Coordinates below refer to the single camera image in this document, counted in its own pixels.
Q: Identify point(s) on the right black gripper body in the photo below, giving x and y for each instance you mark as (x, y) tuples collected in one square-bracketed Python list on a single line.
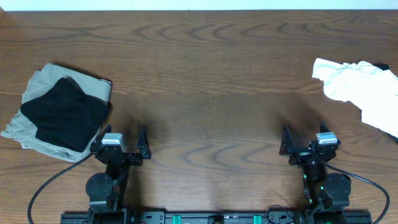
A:
[(302, 152)]

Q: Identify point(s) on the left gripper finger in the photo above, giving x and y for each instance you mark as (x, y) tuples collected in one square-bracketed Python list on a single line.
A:
[(106, 130), (143, 144)]

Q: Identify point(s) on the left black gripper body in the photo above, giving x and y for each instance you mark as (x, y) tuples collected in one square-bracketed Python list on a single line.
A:
[(125, 156)]

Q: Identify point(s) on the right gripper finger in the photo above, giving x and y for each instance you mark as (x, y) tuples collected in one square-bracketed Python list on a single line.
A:
[(287, 145), (324, 128)]

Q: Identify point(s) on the white t-shirt with logo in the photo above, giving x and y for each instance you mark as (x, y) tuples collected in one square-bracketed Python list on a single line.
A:
[(370, 88)]

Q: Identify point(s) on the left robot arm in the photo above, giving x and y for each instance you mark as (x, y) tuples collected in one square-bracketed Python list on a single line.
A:
[(106, 189)]

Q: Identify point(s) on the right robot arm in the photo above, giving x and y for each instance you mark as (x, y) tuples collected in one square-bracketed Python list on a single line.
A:
[(328, 193)]

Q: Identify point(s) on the folded black garment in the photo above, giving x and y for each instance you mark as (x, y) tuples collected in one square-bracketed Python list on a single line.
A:
[(65, 116)]

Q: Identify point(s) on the crumpled black garment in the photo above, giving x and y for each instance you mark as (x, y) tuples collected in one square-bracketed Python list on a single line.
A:
[(383, 66)]

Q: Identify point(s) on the folded beige garment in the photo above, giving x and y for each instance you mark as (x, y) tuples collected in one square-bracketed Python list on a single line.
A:
[(23, 131)]

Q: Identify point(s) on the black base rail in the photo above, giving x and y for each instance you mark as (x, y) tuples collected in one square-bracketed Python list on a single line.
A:
[(272, 216)]

